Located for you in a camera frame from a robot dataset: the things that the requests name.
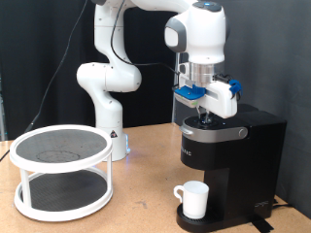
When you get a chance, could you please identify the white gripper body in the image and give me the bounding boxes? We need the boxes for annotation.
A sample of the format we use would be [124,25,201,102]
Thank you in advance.
[199,79,239,119]

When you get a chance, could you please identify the Keurig lid with silver handle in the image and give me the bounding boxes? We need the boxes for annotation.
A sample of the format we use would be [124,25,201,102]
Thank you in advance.
[180,113,250,144]

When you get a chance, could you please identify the white mug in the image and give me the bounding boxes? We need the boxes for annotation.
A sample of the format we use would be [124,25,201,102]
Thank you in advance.
[173,180,210,220]

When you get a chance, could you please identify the black Keurig coffee machine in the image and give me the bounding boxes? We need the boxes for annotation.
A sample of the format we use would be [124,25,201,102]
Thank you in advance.
[176,103,288,233]

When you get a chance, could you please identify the black tape strip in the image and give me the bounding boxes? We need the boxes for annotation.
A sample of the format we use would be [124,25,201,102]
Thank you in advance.
[249,214,275,233]

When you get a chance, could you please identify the white two-tier turntable stand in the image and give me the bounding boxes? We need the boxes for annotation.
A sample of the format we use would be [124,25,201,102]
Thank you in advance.
[9,124,115,222]

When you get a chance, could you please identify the black curtain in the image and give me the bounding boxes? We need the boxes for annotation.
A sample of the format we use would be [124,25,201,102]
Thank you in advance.
[0,0,180,141]

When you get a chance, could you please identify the blue cable clip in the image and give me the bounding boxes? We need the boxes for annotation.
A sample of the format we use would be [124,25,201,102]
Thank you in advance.
[228,79,244,99]

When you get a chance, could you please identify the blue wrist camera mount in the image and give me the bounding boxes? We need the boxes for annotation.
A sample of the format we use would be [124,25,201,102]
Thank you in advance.
[173,84,207,109]

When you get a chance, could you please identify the silver metal frame post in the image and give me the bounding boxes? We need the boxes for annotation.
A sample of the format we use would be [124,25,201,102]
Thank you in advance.
[170,51,183,124]
[0,72,7,142]

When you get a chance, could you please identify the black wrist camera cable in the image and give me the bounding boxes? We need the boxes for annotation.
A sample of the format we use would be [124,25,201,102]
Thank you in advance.
[110,0,181,78]

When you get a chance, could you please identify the black power cord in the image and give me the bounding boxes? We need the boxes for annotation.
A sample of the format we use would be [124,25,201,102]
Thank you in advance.
[271,197,293,210]

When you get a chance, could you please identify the black cable with inline connector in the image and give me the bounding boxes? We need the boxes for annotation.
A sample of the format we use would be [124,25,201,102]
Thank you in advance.
[0,0,89,161]

